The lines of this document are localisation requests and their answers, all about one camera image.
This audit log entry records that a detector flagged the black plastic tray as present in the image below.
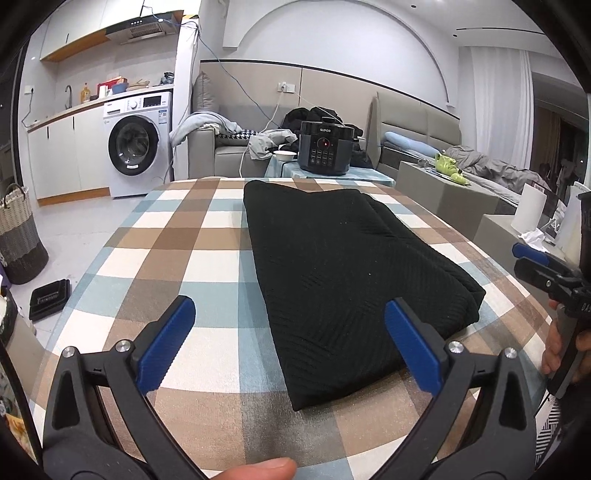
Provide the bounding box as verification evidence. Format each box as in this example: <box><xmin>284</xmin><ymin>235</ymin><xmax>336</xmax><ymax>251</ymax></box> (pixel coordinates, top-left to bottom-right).
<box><xmin>28</xmin><ymin>278</ymin><xmax>72</xmax><ymax>321</ymax></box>

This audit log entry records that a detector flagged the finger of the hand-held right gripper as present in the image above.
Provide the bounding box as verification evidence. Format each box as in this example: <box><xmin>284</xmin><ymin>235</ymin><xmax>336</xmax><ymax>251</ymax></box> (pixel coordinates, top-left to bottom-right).
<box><xmin>514</xmin><ymin>257</ymin><xmax>557</xmax><ymax>292</ymax></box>
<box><xmin>512</xmin><ymin>243</ymin><xmax>573</xmax><ymax>278</ymax></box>

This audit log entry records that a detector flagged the grey duvet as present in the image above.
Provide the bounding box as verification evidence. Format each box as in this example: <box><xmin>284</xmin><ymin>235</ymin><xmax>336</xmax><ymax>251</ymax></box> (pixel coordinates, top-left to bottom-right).
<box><xmin>441</xmin><ymin>145</ymin><xmax>550</xmax><ymax>204</ymax></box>

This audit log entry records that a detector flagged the houndstooth pillow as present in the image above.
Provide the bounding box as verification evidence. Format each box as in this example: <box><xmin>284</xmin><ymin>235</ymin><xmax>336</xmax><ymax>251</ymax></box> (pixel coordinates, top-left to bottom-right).
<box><xmin>216</xmin><ymin>129</ymin><xmax>262</xmax><ymax>146</ymax></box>

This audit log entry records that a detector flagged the white power cable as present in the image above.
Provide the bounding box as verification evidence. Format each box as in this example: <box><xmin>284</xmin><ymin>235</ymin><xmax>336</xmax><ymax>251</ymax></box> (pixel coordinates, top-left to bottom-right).
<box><xmin>240</xmin><ymin>90</ymin><xmax>283</xmax><ymax>178</ymax></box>

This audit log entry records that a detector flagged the white lower kitchen cabinet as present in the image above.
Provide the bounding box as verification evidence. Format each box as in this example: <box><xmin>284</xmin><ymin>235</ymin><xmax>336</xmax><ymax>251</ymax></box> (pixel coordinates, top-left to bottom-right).
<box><xmin>28</xmin><ymin>99</ymin><xmax>112</xmax><ymax>207</ymax></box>

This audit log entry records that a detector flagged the white washing machine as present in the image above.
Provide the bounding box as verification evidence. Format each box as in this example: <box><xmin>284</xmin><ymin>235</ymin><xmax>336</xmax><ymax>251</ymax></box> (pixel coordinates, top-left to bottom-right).
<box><xmin>102</xmin><ymin>91</ymin><xmax>174</xmax><ymax>200</ymax></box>

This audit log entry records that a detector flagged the woven laundry basket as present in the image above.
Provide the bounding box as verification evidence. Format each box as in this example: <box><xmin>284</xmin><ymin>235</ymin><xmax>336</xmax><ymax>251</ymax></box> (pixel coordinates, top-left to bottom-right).
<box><xmin>0</xmin><ymin>183</ymin><xmax>49</xmax><ymax>285</ymax></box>

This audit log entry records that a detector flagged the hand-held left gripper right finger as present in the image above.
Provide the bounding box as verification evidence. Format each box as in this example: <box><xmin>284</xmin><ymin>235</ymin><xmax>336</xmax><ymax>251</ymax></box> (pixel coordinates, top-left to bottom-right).
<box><xmin>379</xmin><ymin>296</ymin><xmax>539</xmax><ymax>480</ymax></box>

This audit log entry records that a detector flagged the grey upholstered bed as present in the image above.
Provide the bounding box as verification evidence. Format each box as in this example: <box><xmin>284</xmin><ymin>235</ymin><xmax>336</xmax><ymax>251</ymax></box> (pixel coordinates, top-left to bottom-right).
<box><xmin>372</xmin><ymin>91</ymin><xmax>546</xmax><ymax>217</ymax></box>

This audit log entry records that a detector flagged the green toy figure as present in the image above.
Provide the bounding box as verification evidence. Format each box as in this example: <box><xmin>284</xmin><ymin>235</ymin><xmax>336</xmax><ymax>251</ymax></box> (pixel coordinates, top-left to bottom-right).
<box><xmin>431</xmin><ymin>152</ymin><xmax>472</xmax><ymax>186</ymax></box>

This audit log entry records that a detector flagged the white paper towel roll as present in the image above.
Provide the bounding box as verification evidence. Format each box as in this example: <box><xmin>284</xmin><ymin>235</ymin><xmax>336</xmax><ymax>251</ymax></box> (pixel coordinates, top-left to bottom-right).
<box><xmin>510</xmin><ymin>182</ymin><xmax>548</xmax><ymax>232</ymax></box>

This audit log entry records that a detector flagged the beige trash bin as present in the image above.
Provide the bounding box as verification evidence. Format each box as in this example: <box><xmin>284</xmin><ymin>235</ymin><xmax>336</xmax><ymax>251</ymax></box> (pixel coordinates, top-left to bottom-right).
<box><xmin>0</xmin><ymin>291</ymin><xmax>44</xmax><ymax>370</ymax></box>

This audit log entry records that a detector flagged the teal cloth side table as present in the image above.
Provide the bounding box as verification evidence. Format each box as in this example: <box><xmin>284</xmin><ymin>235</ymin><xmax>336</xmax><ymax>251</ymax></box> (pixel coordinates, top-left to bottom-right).
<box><xmin>264</xmin><ymin>154</ymin><xmax>395</xmax><ymax>188</ymax></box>

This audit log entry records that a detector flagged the black jacket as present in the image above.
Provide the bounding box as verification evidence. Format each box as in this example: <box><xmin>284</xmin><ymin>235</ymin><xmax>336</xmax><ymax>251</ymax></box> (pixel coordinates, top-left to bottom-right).
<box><xmin>281</xmin><ymin>106</ymin><xmax>375</xmax><ymax>169</ymax></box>

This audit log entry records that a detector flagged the checked tablecloth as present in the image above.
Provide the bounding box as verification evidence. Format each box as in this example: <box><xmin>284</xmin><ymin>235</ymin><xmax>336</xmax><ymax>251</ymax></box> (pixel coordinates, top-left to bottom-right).
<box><xmin>39</xmin><ymin>176</ymin><xmax>555</xmax><ymax>480</ymax></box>

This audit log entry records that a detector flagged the large grey box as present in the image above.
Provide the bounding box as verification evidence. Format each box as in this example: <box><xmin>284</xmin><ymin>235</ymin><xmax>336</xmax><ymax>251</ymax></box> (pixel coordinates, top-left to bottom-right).
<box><xmin>397</xmin><ymin>161</ymin><xmax>518</xmax><ymax>241</ymax></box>

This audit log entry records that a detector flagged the crumpled white tissue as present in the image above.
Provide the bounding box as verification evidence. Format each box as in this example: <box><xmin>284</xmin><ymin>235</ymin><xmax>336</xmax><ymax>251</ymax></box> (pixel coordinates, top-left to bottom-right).
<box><xmin>519</xmin><ymin>230</ymin><xmax>548</xmax><ymax>252</ymax></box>

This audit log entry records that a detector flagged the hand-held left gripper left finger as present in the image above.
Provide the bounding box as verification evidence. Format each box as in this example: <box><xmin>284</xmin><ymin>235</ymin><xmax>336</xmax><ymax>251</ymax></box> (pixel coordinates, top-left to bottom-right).
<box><xmin>46</xmin><ymin>295</ymin><xmax>204</xmax><ymax>480</ymax></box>

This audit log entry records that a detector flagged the person's right hand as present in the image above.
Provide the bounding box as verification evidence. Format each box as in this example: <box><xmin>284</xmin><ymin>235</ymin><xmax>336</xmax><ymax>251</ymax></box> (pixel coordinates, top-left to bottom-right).
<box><xmin>540</xmin><ymin>298</ymin><xmax>591</xmax><ymax>385</ymax></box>

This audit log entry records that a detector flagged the tall white roll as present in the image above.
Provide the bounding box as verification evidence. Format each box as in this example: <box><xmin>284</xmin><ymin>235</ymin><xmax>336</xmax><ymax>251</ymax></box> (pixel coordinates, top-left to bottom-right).
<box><xmin>556</xmin><ymin>181</ymin><xmax>586</xmax><ymax>254</ymax></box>

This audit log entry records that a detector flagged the steel range hood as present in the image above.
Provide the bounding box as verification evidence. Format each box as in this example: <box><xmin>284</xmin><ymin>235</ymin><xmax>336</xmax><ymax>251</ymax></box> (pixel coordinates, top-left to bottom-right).
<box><xmin>104</xmin><ymin>14</ymin><xmax>178</xmax><ymax>45</ymax></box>

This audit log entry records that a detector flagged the light grey jacket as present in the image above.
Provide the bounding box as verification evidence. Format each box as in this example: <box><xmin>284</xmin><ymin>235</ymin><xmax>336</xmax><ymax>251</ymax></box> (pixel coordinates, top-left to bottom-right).
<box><xmin>248</xmin><ymin>129</ymin><xmax>298</xmax><ymax>160</ymax></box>

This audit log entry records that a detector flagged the grey sofa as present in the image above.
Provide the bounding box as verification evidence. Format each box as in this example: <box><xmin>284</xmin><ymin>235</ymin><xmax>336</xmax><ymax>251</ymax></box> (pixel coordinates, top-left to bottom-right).
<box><xmin>187</xmin><ymin>71</ymin><xmax>301</xmax><ymax>180</ymax></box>

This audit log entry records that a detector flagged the low grey box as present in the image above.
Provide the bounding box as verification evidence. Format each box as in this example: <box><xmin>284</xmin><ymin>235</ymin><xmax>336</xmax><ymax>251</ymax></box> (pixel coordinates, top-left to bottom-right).
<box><xmin>473</xmin><ymin>213</ymin><xmax>564</xmax><ymax>259</ymax></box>

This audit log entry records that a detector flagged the black white striped rug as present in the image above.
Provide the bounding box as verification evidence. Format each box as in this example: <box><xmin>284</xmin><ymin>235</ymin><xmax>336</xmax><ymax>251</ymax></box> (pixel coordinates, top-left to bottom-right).
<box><xmin>536</xmin><ymin>397</ymin><xmax>561</xmax><ymax>460</ymax></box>

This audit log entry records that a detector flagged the black knit sweater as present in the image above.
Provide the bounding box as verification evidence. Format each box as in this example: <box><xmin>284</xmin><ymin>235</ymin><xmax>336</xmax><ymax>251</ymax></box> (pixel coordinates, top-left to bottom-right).
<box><xmin>243</xmin><ymin>179</ymin><xmax>486</xmax><ymax>412</ymax></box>

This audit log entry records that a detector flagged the light grey blanket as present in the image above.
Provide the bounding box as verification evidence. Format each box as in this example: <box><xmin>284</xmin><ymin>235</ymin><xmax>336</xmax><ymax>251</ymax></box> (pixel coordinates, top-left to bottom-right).
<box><xmin>169</xmin><ymin>111</ymin><xmax>243</xmax><ymax>146</ymax></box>

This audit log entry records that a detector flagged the blue pillow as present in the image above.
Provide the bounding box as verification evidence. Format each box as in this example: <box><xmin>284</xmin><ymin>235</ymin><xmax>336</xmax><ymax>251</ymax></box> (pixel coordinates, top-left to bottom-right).
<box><xmin>383</xmin><ymin>131</ymin><xmax>439</xmax><ymax>160</ymax></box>

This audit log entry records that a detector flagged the black cable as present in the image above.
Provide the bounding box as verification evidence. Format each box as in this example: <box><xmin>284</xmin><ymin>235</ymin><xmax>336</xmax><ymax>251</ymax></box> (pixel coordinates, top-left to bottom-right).
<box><xmin>0</xmin><ymin>342</ymin><xmax>42</xmax><ymax>467</ymax></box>

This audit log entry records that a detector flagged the white curtain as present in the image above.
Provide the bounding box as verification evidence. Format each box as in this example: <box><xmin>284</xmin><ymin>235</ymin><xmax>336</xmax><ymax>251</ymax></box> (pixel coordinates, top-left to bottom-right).
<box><xmin>471</xmin><ymin>46</ymin><xmax>536</xmax><ymax>169</ymax></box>

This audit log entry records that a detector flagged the white upper cabinet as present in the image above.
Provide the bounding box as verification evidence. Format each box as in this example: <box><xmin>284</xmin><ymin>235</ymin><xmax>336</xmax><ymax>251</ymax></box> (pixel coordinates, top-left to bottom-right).
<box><xmin>39</xmin><ymin>0</ymin><xmax>139</xmax><ymax>63</ymax></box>

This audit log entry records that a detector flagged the person's left hand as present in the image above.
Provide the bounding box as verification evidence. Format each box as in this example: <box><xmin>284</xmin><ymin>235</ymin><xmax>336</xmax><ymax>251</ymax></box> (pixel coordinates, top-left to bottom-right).
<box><xmin>219</xmin><ymin>457</ymin><xmax>298</xmax><ymax>480</ymax></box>

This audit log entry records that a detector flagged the black pressure cooker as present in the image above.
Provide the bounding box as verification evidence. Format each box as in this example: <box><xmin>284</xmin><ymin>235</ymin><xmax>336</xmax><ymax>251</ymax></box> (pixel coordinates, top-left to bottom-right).
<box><xmin>297</xmin><ymin>120</ymin><xmax>355</xmax><ymax>176</ymax></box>

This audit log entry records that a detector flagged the thin blue cable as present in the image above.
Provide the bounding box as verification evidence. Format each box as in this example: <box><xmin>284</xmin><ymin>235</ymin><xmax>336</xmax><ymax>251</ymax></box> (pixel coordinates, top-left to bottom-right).
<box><xmin>194</xmin><ymin>28</ymin><xmax>282</xmax><ymax>134</ymax></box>

